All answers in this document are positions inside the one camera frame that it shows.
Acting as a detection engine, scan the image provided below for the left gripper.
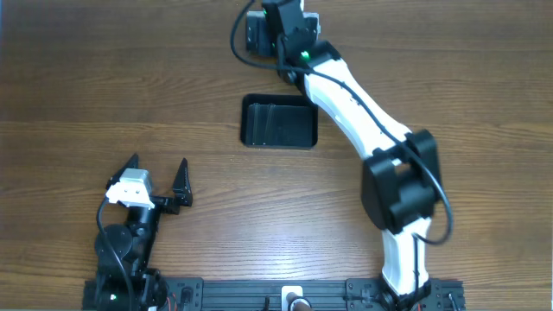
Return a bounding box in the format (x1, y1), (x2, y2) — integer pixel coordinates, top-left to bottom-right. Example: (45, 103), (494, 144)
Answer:
(105, 153), (194, 216)

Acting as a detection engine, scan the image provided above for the clear test tube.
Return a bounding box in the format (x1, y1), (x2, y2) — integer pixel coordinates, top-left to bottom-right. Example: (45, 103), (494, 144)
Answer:
(248, 102), (262, 146)
(261, 102), (277, 146)

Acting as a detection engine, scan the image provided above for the black tray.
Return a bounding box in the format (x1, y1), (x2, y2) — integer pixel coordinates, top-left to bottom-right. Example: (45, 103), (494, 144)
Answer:
(239, 92), (320, 151)

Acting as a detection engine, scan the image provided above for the white test tube rack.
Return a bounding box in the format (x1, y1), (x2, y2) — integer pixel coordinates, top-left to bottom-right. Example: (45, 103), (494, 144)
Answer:
(245, 9), (322, 58)

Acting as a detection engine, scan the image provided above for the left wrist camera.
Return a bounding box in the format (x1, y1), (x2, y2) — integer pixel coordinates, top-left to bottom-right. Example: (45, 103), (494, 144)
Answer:
(105, 168), (156, 210)

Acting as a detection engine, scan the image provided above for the black cable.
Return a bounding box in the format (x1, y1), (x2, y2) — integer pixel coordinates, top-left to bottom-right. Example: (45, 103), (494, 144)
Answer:
(95, 197), (136, 311)
(230, 0), (454, 246)

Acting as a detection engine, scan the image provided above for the mounting rail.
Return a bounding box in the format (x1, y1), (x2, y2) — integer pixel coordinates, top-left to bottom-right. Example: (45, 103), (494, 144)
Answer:
(81, 276), (467, 311)

